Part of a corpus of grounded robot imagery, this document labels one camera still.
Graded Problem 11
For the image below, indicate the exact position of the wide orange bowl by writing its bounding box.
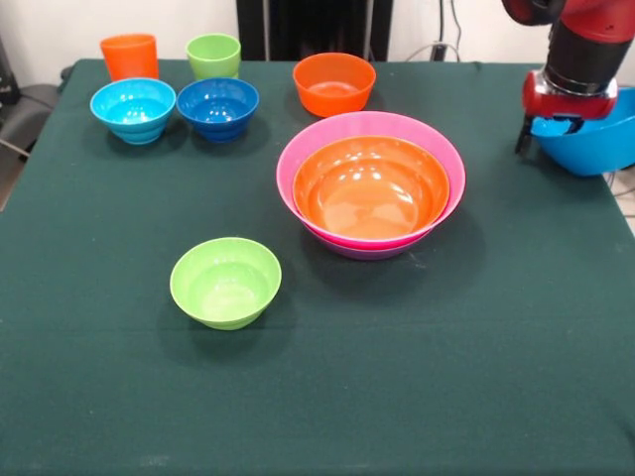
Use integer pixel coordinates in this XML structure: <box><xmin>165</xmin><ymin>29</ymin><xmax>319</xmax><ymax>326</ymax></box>
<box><xmin>292</xmin><ymin>135</ymin><xmax>451</xmax><ymax>240</ymax></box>

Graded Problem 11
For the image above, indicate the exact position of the small deep orange bowl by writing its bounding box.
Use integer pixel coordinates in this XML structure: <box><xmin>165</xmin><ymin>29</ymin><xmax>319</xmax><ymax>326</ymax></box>
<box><xmin>292</xmin><ymin>53</ymin><xmax>377</xmax><ymax>119</ymax></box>

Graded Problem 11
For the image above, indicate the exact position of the small dark blue bowl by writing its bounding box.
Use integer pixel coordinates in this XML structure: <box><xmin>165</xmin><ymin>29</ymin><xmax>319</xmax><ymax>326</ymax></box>
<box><xmin>176</xmin><ymin>77</ymin><xmax>260</xmax><ymax>145</ymax></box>

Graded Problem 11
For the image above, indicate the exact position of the dark green tablecloth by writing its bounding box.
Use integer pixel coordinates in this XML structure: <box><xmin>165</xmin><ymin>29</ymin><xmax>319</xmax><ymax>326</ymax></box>
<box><xmin>0</xmin><ymin>59</ymin><xmax>635</xmax><ymax>476</ymax></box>

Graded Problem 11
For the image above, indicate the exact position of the small light blue bowl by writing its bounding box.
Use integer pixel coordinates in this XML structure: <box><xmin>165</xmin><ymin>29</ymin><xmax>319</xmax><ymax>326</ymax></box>
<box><xmin>89</xmin><ymin>77</ymin><xmax>178</xmax><ymax>146</ymax></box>

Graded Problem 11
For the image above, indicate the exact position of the small green bowl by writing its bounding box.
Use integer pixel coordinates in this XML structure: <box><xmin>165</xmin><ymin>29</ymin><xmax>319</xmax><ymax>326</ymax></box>
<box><xmin>169</xmin><ymin>236</ymin><xmax>283</xmax><ymax>331</ymax></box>

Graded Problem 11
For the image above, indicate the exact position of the medium blue bowl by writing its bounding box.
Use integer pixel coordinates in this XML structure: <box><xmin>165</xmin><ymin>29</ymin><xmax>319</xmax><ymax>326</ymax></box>
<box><xmin>529</xmin><ymin>86</ymin><xmax>635</xmax><ymax>178</ymax></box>

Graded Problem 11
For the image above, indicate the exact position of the orange cup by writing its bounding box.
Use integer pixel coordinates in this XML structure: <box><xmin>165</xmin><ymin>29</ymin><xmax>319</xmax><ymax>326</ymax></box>
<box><xmin>99</xmin><ymin>33</ymin><xmax>160</xmax><ymax>82</ymax></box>

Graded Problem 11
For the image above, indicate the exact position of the large pink bowl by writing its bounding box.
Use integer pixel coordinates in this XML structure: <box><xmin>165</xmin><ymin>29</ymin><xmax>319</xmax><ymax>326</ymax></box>
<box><xmin>276</xmin><ymin>110</ymin><xmax>467</xmax><ymax>251</ymax></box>

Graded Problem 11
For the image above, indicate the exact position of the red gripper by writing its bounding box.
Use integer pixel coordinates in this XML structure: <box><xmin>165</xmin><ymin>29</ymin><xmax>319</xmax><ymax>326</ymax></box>
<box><xmin>514</xmin><ymin>68</ymin><xmax>620</xmax><ymax>156</ymax></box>

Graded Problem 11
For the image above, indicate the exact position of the green cup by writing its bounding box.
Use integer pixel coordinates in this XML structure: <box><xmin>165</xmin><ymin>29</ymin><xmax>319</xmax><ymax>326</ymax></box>
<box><xmin>186</xmin><ymin>33</ymin><xmax>242</xmax><ymax>81</ymax></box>

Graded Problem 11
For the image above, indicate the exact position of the tangle of floor cables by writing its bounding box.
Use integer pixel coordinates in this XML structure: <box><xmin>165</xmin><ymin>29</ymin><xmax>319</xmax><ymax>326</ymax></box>
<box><xmin>602</xmin><ymin>168</ymin><xmax>635</xmax><ymax>219</ymax></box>

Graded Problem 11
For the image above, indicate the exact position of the grey wheeled floor base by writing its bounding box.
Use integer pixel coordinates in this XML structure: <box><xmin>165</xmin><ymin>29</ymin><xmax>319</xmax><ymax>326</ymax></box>
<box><xmin>0</xmin><ymin>83</ymin><xmax>64</xmax><ymax>150</ymax></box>

